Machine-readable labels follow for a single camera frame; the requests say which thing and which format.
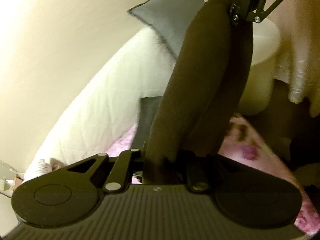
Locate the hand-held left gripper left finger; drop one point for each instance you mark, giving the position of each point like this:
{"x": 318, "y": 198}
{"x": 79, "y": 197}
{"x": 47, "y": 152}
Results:
{"x": 125, "y": 165}

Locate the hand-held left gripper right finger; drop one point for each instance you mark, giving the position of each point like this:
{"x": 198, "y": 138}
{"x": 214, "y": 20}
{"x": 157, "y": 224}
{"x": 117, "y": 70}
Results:
{"x": 195, "y": 172}

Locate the brown shirt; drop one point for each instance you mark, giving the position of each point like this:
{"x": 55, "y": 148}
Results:
{"x": 200, "y": 80}

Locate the grey pillow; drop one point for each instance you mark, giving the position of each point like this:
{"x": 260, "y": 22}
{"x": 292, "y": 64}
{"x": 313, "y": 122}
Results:
{"x": 165, "y": 17}

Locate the pink floral blanket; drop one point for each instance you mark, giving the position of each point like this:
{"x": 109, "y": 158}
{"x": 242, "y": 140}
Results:
{"x": 237, "y": 140}

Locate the white cylindrical container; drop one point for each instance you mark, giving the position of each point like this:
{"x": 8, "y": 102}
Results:
{"x": 262, "y": 67}

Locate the white rolled duvet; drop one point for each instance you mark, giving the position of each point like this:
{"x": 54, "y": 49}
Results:
{"x": 100, "y": 105}

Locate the clear plastic container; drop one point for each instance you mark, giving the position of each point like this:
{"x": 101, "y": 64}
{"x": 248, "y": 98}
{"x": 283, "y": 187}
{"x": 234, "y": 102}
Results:
{"x": 7, "y": 170}

